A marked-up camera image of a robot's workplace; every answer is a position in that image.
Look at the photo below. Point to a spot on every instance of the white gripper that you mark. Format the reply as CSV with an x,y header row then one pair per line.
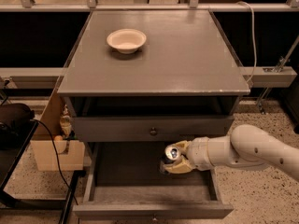
x,y
198,153

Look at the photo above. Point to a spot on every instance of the silver blue redbull can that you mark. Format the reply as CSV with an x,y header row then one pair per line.
x,y
170,157

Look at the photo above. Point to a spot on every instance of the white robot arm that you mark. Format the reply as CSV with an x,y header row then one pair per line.
x,y
247,147

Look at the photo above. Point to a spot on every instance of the grey top drawer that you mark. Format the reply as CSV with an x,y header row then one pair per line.
x,y
137,129

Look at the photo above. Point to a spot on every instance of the round metal drawer knob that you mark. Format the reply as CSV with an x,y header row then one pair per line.
x,y
153,132

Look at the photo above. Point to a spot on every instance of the grey open middle drawer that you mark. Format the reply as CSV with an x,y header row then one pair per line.
x,y
125,182

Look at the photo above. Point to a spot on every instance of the grey wooden drawer cabinet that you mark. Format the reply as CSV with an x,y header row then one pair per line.
x,y
183,69

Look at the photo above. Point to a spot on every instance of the cardboard box with items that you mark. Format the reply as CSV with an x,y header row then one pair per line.
x,y
52,152

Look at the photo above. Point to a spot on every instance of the white paper bowl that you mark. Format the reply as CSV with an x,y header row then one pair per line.
x,y
126,41

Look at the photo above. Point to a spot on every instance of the dark round object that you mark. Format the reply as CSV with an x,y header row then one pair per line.
x,y
13,116

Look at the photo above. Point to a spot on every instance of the black side table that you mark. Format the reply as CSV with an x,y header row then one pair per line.
x,y
9,160

